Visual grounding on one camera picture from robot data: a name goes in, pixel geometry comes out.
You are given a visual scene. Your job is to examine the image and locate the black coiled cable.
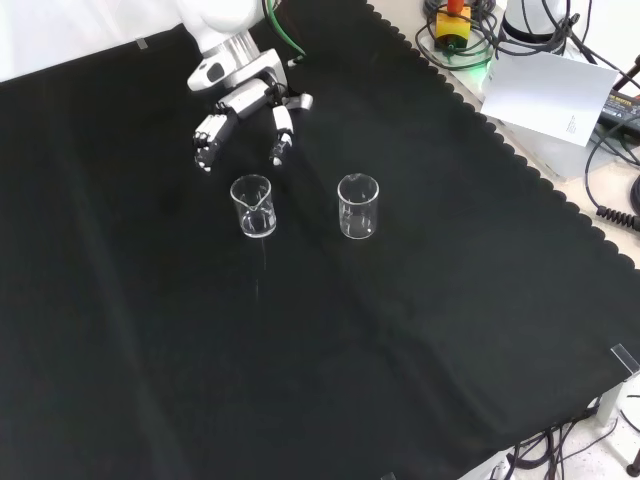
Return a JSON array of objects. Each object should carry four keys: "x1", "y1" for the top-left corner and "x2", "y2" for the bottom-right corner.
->
[{"x1": 595, "y1": 204, "x2": 640, "y2": 229}]

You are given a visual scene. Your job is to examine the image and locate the black cable bundle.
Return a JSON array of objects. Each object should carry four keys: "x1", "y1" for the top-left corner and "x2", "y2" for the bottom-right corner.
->
[{"x1": 504, "y1": 394, "x2": 621, "y2": 480}]

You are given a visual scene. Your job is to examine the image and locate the black cable loop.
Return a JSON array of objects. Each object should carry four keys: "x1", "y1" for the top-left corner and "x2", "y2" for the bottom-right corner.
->
[{"x1": 414, "y1": 0, "x2": 501, "y2": 71}]

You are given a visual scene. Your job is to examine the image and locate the green cable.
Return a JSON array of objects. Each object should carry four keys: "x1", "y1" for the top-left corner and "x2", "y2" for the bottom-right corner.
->
[{"x1": 262, "y1": 0, "x2": 308, "y2": 69}]

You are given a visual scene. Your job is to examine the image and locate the dark cable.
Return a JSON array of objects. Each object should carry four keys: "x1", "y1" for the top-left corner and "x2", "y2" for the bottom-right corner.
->
[{"x1": 583, "y1": 117, "x2": 640, "y2": 211}]

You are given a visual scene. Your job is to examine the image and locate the black cloth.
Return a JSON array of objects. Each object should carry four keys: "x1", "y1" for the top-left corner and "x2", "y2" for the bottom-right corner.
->
[{"x1": 0, "y1": 0, "x2": 640, "y2": 480}]

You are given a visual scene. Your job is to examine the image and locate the black power adapter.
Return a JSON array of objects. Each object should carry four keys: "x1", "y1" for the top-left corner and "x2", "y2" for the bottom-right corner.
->
[{"x1": 597, "y1": 87, "x2": 640, "y2": 129}]

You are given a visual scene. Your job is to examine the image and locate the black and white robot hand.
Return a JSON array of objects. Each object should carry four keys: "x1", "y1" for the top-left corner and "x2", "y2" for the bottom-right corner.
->
[{"x1": 187, "y1": 48, "x2": 315, "y2": 174}]

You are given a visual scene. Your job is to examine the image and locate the yellow stop button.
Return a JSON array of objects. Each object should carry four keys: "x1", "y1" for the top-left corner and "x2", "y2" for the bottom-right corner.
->
[{"x1": 433, "y1": 0, "x2": 473, "y2": 54}]

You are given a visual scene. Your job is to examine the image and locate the white bracket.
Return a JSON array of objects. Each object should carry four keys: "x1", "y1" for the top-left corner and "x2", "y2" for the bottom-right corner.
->
[{"x1": 597, "y1": 372, "x2": 640, "y2": 466}]

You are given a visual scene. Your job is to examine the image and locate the clear glass beaker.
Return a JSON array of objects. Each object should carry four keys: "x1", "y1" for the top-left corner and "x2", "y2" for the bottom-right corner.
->
[
  {"x1": 229, "y1": 173, "x2": 278, "y2": 239},
  {"x1": 336, "y1": 172, "x2": 381, "y2": 241}
]

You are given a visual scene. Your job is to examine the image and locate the grey box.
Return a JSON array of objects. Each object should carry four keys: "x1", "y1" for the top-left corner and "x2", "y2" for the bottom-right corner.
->
[{"x1": 482, "y1": 112, "x2": 596, "y2": 181}]

